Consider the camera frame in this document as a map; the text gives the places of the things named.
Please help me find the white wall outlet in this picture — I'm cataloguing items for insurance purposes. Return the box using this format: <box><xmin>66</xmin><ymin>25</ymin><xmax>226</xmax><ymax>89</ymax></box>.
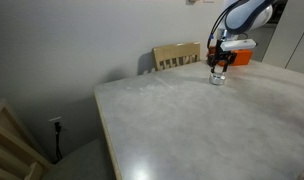
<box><xmin>48</xmin><ymin>116</ymin><xmax>64</xmax><ymax>125</ymax></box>

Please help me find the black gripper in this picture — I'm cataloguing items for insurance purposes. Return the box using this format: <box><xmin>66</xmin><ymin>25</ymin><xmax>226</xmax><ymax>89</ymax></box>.
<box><xmin>206</xmin><ymin>39</ymin><xmax>238</xmax><ymax>76</ymax></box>

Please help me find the silver candle jar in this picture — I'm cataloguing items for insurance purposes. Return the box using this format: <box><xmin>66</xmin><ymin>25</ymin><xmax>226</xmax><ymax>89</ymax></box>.
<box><xmin>208</xmin><ymin>73</ymin><xmax>227</xmax><ymax>86</ymax></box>

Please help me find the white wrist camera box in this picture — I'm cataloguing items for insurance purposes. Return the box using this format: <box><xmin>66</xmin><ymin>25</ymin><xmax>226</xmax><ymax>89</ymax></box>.
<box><xmin>221</xmin><ymin>38</ymin><xmax>258</xmax><ymax>52</ymax></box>

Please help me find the black power cord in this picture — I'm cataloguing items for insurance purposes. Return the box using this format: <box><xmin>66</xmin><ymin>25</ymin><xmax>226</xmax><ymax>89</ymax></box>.
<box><xmin>53</xmin><ymin>121</ymin><xmax>65</xmax><ymax>162</ymax></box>

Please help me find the orange cardboard box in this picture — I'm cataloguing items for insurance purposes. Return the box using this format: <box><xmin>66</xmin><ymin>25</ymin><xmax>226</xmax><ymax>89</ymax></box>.
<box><xmin>207</xmin><ymin>46</ymin><xmax>253</xmax><ymax>67</ymax></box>

